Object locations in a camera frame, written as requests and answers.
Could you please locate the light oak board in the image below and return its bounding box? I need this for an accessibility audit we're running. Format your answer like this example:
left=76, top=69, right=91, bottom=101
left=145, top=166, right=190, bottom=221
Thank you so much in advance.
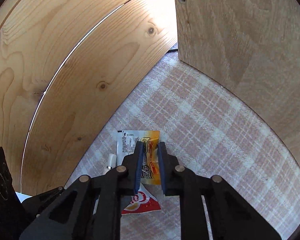
left=172, top=0, right=300, bottom=165

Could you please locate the red and white sachet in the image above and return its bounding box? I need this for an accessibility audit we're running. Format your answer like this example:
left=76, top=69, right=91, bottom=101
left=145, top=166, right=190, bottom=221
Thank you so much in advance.
left=121, top=184, right=162, bottom=215

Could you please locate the yellow and white sachet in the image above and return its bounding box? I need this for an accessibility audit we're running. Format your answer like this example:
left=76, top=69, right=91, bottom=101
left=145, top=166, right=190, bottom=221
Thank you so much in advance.
left=116, top=130, right=162, bottom=185

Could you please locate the pine wood panel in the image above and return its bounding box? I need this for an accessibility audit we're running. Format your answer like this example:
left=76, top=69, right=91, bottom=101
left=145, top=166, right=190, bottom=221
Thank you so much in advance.
left=0, top=0, right=178, bottom=197

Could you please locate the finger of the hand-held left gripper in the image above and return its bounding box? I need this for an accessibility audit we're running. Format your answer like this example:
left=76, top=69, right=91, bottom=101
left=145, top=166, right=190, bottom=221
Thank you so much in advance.
left=21, top=186, right=65, bottom=218

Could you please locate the small white tube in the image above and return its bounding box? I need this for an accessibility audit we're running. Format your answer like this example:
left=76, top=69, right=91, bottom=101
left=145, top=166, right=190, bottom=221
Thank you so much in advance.
left=103, top=154, right=117, bottom=175

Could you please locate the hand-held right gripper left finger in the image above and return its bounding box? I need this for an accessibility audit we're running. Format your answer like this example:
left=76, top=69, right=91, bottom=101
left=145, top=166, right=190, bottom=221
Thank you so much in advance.
left=19, top=141, right=144, bottom=240

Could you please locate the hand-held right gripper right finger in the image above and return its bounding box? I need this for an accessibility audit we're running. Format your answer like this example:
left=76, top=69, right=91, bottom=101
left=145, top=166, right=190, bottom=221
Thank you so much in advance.
left=157, top=142, right=282, bottom=240

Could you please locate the pink plaid tablecloth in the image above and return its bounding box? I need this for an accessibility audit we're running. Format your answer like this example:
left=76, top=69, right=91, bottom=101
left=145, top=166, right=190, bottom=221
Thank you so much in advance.
left=65, top=50, right=300, bottom=240

